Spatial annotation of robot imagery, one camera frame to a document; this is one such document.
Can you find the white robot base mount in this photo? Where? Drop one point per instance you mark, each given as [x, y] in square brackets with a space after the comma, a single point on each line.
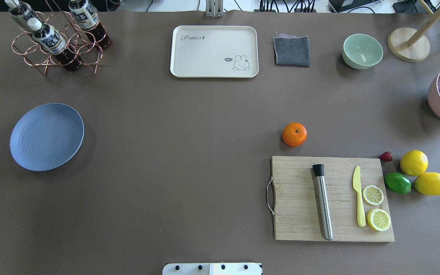
[222, 268]

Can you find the lemon slice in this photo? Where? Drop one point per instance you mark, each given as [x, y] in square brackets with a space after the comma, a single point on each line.
[378, 219]
[373, 195]

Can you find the orange fruit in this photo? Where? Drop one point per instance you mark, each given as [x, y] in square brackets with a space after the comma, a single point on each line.
[294, 134]

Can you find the yellow lemon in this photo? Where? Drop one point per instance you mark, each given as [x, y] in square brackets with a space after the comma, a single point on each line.
[428, 183]
[414, 163]

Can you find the red strawberry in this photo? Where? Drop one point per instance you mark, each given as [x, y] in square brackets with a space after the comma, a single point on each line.
[386, 156]

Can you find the wooden glass stand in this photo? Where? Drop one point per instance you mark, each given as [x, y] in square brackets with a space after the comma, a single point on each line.
[410, 44]

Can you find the yellow plastic knife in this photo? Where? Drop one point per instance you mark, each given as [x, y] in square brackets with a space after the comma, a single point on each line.
[356, 183]

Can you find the mint green bowl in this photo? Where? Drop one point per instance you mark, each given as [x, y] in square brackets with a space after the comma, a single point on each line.
[361, 51]

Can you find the cream rabbit tray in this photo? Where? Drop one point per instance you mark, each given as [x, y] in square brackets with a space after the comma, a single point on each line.
[214, 51]

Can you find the grey folded cloth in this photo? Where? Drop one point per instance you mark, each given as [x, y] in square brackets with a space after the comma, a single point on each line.
[291, 50]

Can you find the tea bottle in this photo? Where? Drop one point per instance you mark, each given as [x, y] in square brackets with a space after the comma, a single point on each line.
[54, 44]
[88, 20]
[21, 12]

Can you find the wooden cutting board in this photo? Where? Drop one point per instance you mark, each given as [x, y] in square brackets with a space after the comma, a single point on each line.
[296, 210]

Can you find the steel muddler black tip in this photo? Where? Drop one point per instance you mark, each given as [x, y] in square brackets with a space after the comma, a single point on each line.
[323, 200]

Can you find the blue plate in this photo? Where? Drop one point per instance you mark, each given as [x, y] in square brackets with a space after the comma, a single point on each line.
[47, 137]

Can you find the copper wire bottle rack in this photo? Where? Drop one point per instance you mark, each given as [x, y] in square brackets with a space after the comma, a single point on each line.
[63, 21]

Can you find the green lime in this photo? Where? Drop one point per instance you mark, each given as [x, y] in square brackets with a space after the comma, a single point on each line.
[398, 183]

